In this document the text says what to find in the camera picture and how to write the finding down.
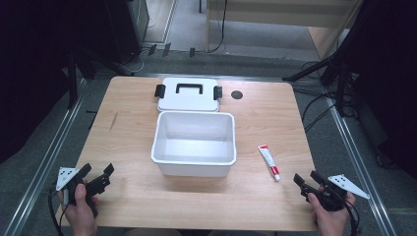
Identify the person's left hand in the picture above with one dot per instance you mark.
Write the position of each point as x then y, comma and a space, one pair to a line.
79, 213

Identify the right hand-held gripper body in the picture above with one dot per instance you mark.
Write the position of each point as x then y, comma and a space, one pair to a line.
337, 193

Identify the black tripod stand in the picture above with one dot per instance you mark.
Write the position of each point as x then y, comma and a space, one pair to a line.
323, 69

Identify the dark cabinet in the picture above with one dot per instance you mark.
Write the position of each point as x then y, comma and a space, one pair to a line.
126, 29

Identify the person's right hand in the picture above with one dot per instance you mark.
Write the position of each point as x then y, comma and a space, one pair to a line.
331, 218

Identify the light wooden cabinet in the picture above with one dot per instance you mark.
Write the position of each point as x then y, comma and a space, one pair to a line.
278, 19

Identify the metal floor rail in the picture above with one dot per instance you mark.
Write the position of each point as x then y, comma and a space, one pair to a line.
357, 164
39, 170

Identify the white plastic storage box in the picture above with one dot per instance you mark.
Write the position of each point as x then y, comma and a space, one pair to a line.
194, 144

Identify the white and red tube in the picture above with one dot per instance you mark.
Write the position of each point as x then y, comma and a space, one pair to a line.
269, 162

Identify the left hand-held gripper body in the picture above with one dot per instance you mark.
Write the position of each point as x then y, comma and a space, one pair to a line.
70, 183

